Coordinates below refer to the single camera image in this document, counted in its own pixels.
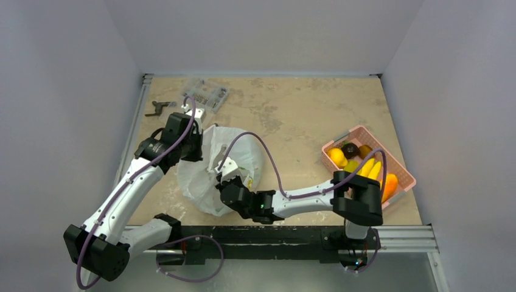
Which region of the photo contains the white plastic bag lemon print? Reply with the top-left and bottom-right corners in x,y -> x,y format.
176,125 -> 265,217

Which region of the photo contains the yellow fake lemon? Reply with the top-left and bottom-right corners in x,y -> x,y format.
327,148 -> 348,169

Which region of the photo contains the yellow green fake starfruit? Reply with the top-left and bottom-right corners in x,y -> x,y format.
343,160 -> 360,173

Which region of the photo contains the dark purple fake fruit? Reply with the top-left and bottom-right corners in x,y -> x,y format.
341,142 -> 360,159

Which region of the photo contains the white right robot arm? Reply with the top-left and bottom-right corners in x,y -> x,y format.
216,171 -> 383,248

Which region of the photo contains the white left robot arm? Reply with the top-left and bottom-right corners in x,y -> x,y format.
63,110 -> 203,282

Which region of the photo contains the brown fake kiwi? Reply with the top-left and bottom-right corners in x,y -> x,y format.
358,144 -> 372,159

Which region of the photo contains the orange fake fruit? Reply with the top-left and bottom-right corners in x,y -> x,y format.
380,173 -> 399,203

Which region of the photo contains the clear plastic screw box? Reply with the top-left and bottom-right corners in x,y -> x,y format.
180,78 -> 229,114

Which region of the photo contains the dark metal clamp tool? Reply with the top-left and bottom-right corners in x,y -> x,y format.
145,100 -> 176,117

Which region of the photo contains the pink plastic basket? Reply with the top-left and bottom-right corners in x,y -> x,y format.
321,125 -> 417,209

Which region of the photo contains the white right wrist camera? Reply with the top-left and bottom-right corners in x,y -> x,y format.
215,157 -> 242,181

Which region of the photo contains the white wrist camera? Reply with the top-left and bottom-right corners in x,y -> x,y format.
215,157 -> 242,181
181,104 -> 206,124

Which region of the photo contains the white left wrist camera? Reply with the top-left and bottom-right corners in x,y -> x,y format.
181,104 -> 206,124

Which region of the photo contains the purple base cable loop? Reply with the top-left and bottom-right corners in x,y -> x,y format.
155,235 -> 225,283

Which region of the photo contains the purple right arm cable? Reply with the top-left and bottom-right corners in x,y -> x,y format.
217,131 -> 388,201

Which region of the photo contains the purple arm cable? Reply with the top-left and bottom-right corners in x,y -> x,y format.
75,95 -> 197,290
217,131 -> 388,201

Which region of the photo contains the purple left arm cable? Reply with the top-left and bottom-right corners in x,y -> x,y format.
75,95 -> 197,290

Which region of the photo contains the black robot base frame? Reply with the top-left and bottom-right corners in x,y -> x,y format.
153,224 -> 382,267

